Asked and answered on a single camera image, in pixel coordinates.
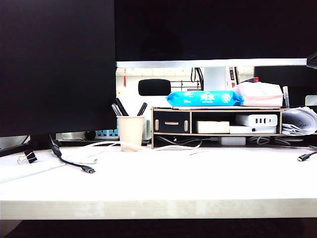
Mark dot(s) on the blue wet wipes pack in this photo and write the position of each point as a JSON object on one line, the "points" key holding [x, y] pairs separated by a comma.
{"points": [[205, 98]]}

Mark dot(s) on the white translucent box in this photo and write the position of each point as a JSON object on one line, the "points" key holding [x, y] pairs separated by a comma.
{"points": [[148, 129]]}

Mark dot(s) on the small red box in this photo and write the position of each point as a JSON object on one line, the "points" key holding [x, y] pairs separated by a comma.
{"points": [[252, 79]]}

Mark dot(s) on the black chair headrest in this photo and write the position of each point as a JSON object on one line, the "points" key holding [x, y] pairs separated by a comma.
{"points": [[153, 87]]}

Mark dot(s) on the beige cardboard box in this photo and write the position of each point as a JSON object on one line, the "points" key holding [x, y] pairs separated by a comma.
{"points": [[211, 127]]}

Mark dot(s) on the light grey stand column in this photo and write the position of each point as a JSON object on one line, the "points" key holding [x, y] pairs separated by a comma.
{"points": [[214, 78]]}

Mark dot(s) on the silver monitor stand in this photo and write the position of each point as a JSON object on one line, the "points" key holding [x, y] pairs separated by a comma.
{"points": [[311, 100]]}

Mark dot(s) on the wooden desk organizer shelf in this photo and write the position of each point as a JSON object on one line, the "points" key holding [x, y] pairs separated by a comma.
{"points": [[190, 122]]}

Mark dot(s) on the red white sign strip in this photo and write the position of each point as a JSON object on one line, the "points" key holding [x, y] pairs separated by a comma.
{"points": [[231, 77]]}

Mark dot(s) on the large black monitor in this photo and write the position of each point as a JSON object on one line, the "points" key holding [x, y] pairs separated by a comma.
{"points": [[57, 67]]}

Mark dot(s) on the flat white box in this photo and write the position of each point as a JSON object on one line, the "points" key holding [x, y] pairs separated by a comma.
{"points": [[242, 129]]}

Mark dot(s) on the black organizer drawer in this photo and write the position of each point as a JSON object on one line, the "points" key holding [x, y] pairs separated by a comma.
{"points": [[171, 116]]}

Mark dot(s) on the pink tissue pack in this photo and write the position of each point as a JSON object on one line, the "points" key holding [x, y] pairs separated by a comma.
{"points": [[260, 97]]}

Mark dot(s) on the transparent gel pen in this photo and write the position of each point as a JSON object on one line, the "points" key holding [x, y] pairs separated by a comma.
{"points": [[116, 110]]}

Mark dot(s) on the black binder clip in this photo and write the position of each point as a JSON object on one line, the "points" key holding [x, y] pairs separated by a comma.
{"points": [[31, 157]]}

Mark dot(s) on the clear capped pen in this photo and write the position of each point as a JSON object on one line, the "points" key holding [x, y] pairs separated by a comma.
{"points": [[285, 96]]}

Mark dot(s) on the white multiport charger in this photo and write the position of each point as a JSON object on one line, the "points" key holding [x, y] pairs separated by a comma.
{"points": [[257, 120]]}

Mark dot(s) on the black monitor stand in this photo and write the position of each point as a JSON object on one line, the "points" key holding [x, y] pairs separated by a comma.
{"points": [[39, 142]]}

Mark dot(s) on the beige paper cup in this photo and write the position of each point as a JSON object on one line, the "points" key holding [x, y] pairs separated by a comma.
{"points": [[131, 134]]}

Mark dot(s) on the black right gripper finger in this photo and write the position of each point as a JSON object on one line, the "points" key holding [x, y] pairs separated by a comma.
{"points": [[313, 60]]}

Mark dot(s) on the red hanging tassel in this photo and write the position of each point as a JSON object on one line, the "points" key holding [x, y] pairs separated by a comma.
{"points": [[124, 79]]}

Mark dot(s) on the folded printed papers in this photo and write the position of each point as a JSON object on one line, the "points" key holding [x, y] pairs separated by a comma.
{"points": [[297, 121]]}

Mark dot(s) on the white power adapter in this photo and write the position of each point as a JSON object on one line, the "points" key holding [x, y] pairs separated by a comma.
{"points": [[232, 140]]}

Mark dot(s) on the black monitor silver bezel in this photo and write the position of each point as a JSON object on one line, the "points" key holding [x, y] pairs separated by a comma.
{"points": [[210, 29]]}

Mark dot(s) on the black round plug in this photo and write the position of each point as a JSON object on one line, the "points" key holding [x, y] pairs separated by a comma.
{"points": [[90, 134]]}

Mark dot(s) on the black marker pen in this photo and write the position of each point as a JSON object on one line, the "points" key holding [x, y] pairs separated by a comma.
{"points": [[121, 107]]}

